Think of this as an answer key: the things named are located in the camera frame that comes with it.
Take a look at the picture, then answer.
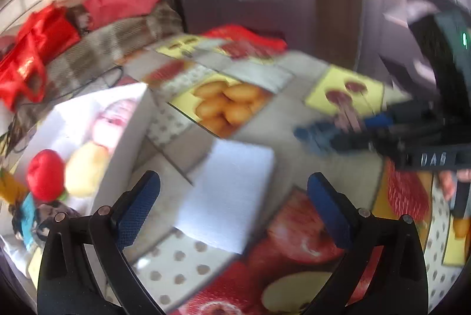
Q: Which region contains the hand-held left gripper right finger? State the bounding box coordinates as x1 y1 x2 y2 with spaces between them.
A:
301 171 430 315

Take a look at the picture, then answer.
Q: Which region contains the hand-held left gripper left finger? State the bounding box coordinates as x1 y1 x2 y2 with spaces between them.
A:
36 170 167 315

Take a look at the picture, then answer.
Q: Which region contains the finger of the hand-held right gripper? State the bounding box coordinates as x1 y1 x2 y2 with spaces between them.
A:
362 100 447 130
294 120 409 157

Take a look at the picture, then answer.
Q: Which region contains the white cardboard box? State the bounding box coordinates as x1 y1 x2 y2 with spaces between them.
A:
7 82 157 227

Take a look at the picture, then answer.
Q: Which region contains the yellow toy fruit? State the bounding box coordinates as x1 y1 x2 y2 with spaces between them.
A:
64 144 111 198

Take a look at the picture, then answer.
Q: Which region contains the white cloth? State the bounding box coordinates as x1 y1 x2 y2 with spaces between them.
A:
173 139 276 255

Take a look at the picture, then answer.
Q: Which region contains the red round plush toy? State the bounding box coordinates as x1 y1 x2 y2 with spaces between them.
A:
26 149 67 201

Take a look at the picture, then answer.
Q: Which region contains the dark-haired rag doll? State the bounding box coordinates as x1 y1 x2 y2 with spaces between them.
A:
11 195 79 253

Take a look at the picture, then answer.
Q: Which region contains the person's right hand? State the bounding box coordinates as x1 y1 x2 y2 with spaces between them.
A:
439 168 471 201

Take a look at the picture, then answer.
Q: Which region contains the fruit print tablecloth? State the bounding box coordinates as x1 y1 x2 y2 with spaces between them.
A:
22 33 471 315

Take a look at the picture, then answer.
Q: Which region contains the santa plush toy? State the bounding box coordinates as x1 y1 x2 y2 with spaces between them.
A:
90 100 138 154

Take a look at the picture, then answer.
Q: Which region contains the plaid blanket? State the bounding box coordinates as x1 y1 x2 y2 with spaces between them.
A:
11 0 185 124

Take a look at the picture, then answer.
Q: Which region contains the shiny red tote bag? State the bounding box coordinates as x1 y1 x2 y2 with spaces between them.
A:
0 4 82 104

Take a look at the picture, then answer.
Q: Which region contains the black cable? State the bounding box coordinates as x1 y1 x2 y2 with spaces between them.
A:
0 67 124 154

